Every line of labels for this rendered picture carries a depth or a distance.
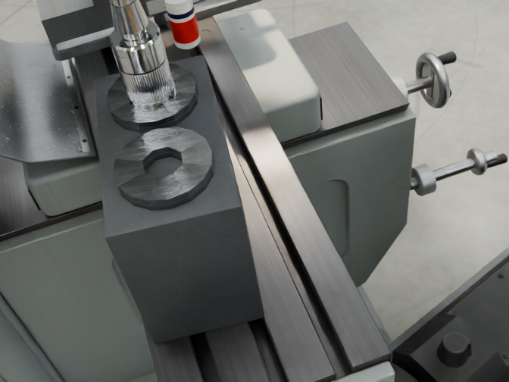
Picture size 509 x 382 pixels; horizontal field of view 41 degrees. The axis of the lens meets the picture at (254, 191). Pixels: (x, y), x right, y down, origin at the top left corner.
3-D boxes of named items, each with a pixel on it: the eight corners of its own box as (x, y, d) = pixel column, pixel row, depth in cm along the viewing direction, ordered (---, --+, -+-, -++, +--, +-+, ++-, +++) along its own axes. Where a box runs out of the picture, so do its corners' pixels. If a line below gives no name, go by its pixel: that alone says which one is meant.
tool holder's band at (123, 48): (104, 57, 61) (101, 48, 60) (121, 26, 64) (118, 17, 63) (153, 59, 60) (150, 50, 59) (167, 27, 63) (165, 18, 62)
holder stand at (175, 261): (229, 171, 86) (202, 42, 71) (266, 318, 71) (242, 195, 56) (135, 192, 85) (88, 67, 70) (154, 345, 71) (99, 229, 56)
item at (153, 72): (121, 106, 66) (104, 57, 61) (136, 75, 69) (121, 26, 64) (167, 109, 65) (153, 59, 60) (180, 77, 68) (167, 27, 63)
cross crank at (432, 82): (435, 79, 146) (440, 34, 137) (463, 114, 139) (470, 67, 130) (366, 101, 144) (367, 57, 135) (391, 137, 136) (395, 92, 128)
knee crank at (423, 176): (496, 151, 143) (501, 131, 138) (512, 170, 139) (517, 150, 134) (401, 184, 140) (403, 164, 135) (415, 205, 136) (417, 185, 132)
